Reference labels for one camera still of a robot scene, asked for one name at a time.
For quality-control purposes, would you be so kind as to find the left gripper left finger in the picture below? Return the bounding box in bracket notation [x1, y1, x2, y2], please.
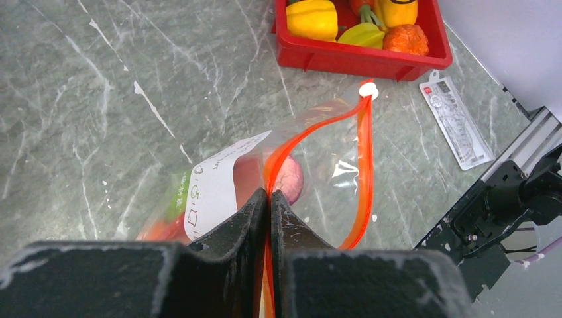
[1, 189, 268, 317]

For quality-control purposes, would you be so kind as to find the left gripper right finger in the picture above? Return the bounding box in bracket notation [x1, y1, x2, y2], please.
[270, 191, 475, 317]

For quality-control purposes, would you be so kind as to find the orange fruit toy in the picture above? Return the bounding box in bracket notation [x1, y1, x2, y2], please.
[137, 218, 191, 244]

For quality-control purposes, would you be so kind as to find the purple onion toy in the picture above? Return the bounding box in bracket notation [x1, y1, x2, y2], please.
[273, 154, 304, 205]

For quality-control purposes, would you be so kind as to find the clear zip top bag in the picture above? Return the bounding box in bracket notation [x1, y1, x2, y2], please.
[140, 79, 379, 317]

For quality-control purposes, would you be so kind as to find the red plastic food bin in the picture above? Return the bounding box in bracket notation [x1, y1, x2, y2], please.
[272, 1, 453, 81]

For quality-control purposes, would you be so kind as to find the yellow green starfruit toy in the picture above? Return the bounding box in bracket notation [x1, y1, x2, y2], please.
[337, 23, 385, 49]

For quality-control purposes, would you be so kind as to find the orange carrot toy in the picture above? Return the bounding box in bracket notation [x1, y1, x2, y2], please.
[348, 0, 382, 27]

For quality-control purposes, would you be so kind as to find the orange bell pepper toy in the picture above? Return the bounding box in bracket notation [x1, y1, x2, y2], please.
[374, 0, 418, 30]

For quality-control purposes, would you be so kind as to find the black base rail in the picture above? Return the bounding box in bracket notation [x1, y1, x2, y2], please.
[417, 146, 561, 299]

